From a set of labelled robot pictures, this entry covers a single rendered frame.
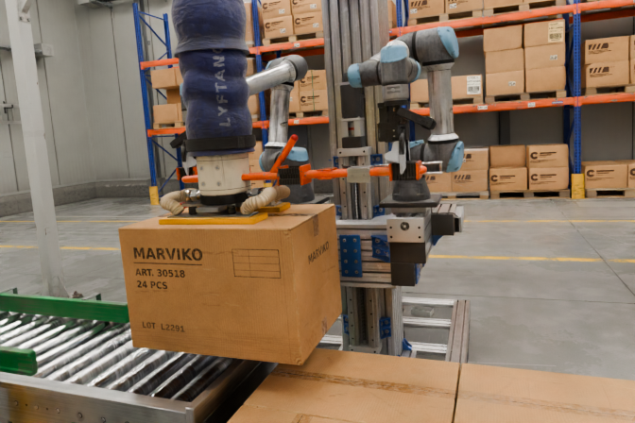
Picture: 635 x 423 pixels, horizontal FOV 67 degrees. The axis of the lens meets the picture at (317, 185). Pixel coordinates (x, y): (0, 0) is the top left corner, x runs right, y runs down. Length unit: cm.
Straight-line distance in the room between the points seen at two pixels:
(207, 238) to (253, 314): 26
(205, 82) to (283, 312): 72
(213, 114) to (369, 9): 95
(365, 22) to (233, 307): 131
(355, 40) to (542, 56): 664
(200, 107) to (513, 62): 740
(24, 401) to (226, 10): 139
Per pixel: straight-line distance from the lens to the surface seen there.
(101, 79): 1342
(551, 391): 164
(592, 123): 1000
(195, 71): 154
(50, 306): 261
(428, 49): 184
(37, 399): 187
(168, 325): 163
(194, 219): 152
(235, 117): 152
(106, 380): 191
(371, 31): 216
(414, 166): 137
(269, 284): 139
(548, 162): 861
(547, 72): 861
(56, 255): 478
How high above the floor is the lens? 133
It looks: 6 degrees down
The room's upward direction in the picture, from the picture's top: 4 degrees counter-clockwise
